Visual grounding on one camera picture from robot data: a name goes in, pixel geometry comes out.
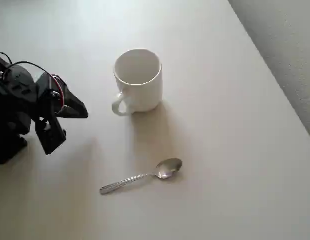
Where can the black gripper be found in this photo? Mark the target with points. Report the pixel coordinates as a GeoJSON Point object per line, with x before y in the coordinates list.
{"type": "Point", "coordinates": [75, 106]}

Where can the silver metal teaspoon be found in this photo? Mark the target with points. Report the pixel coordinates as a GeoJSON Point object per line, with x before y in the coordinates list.
{"type": "Point", "coordinates": [167, 168]}

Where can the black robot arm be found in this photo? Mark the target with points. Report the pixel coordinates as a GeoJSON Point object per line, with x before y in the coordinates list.
{"type": "Point", "coordinates": [12, 100]}

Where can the white ceramic mug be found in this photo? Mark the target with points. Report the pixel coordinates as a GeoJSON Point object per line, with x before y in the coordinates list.
{"type": "Point", "coordinates": [142, 92]}

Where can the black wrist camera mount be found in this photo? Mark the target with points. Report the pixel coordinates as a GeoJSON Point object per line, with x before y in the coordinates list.
{"type": "Point", "coordinates": [51, 138]}

